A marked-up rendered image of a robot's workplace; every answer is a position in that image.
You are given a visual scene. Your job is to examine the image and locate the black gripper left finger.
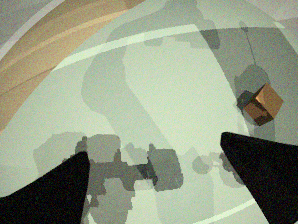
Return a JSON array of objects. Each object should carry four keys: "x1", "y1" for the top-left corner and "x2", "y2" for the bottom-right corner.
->
[{"x1": 0, "y1": 151, "x2": 90, "y2": 224}]

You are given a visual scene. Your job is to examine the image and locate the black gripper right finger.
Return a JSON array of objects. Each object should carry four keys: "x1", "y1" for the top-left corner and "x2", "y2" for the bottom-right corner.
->
[{"x1": 220, "y1": 132, "x2": 298, "y2": 224}]

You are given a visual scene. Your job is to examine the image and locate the orange-brown cube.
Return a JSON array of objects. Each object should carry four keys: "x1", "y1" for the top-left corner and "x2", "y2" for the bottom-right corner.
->
[{"x1": 243, "y1": 81, "x2": 283, "y2": 125}]

